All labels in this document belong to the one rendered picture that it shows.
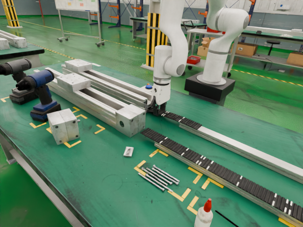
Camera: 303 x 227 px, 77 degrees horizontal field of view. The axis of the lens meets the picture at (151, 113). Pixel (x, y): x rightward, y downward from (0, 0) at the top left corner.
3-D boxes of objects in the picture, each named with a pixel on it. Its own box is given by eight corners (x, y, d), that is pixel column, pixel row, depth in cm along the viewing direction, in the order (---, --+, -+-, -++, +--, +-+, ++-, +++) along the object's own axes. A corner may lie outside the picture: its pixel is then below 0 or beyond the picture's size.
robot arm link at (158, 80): (163, 80, 84) (162, 86, 85) (174, 75, 90) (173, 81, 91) (149, 75, 88) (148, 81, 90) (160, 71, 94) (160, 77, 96)
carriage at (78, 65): (93, 73, 134) (92, 63, 131) (79, 76, 127) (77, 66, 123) (80, 67, 143) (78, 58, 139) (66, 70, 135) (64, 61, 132)
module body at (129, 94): (155, 107, 107) (156, 93, 103) (143, 114, 100) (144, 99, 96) (75, 73, 149) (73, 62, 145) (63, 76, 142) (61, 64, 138)
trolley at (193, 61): (230, 76, 405) (244, 24, 354) (227, 84, 362) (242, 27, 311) (184, 68, 443) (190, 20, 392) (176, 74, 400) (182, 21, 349)
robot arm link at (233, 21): (213, 49, 125) (223, 7, 113) (241, 55, 114) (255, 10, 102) (204, 51, 118) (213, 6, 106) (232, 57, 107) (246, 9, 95)
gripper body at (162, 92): (161, 84, 85) (159, 106, 90) (174, 79, 92) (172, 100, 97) (149, 80, 89) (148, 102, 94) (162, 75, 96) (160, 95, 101)
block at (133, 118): (148, 126, 91) (149, 108, 86) (130, 138, 82) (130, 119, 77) (135, 119, 95) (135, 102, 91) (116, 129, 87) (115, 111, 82)
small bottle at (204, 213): (204, 238, 48) (215, 210, 42) (191, 229, 50) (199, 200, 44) (210, 225, 51) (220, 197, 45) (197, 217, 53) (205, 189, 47)
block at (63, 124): (85, 135, 82) (82, 116, 77) (57, 145, 76) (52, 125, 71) (78, 124, 89) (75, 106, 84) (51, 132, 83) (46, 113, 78)
